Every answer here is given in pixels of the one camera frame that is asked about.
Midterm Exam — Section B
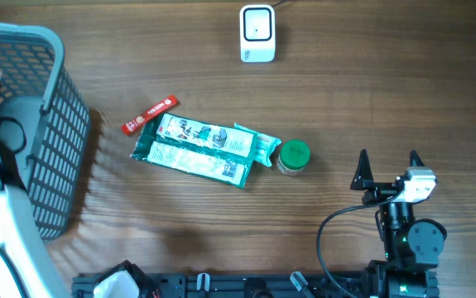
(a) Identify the green lid jar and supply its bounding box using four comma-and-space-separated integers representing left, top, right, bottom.
277, 139, 310, 175

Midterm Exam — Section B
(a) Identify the teal wet wipes pack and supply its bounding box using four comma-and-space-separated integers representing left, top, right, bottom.
234, 123, 281, 167

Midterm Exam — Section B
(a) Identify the green sponge pack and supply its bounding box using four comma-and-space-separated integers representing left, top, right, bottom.
131, 113, 257, 188

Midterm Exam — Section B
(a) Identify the red coffee stick sachet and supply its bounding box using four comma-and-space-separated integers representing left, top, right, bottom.
121, 95, 180, 136

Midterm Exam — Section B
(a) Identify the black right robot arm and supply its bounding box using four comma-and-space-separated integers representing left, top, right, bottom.
350, 150, 447, 298

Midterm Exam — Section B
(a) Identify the white barcode scanner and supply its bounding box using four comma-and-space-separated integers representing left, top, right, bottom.
239, 4, 276, 63

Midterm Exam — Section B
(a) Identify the grey plastic basket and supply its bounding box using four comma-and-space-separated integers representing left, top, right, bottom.
0, 23, 91, 243

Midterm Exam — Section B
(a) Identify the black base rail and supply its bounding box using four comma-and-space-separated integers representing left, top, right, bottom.
71, 261, 382, 298

